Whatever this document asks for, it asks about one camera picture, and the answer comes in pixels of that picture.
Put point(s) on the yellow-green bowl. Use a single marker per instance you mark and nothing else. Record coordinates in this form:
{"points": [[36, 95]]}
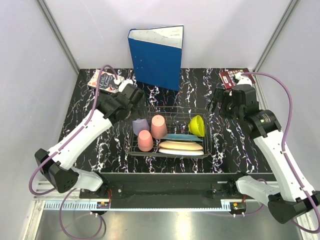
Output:
{"points": [[196, 126]]}

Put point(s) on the dark red card box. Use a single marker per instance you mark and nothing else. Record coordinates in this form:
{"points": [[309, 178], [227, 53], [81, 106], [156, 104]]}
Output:
{"points": [[228, 77]]}

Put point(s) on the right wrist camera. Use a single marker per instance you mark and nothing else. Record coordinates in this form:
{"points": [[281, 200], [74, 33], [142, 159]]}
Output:
{"points": [[242, 79]]}

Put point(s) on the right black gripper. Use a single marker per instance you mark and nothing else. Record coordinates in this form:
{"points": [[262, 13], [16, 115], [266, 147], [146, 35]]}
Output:
{"points": [[219, 92]]}

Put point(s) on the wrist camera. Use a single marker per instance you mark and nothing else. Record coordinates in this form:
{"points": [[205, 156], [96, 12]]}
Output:
{"points": [[124, 83], [242, 79]]}

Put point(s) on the wire dish rack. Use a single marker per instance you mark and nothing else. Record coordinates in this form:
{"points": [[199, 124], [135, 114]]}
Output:
{"points": [[177, 119]]}

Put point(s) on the blue binder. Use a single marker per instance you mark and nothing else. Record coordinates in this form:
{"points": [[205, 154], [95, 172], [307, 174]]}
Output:
{"points": [[156, 55]]}

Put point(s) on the tall pink cup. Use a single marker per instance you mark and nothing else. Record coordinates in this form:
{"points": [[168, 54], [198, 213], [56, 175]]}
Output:
{"points": [[158, 127]]}

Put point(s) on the short pink cup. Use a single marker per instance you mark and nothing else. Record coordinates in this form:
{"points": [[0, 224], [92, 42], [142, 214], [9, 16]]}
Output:
{"points": [[145, 141]]}

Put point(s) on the beige plate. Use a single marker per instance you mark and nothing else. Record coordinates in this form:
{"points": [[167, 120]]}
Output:
{"points": [[181, 145]]}

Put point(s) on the teal plate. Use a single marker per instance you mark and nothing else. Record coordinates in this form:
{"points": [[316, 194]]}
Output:
{"points": [[182, 137]]}

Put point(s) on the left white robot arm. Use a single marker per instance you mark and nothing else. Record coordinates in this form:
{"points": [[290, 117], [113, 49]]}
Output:
{"points": [[57, 163]]}

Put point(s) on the white plate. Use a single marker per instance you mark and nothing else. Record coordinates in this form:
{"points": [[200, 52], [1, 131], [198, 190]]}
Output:
{"points": [[177, 152]]}

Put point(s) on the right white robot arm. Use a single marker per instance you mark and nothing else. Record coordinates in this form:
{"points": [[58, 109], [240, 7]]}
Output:
{"points": [[294, 195]]}

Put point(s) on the purple cup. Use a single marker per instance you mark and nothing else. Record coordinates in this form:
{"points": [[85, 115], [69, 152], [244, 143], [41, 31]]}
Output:
{"points": [[140, 125]]}

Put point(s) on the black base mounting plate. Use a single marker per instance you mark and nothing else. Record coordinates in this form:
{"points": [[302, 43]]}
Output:
{"points": [[124, 185]]}

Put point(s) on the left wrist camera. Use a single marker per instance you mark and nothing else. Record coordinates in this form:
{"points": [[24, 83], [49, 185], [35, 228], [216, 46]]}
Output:
{"points": [[124, 83]]}

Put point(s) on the floral cover book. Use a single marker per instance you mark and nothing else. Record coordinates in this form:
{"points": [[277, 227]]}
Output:
{"points": [[108, 81]]}

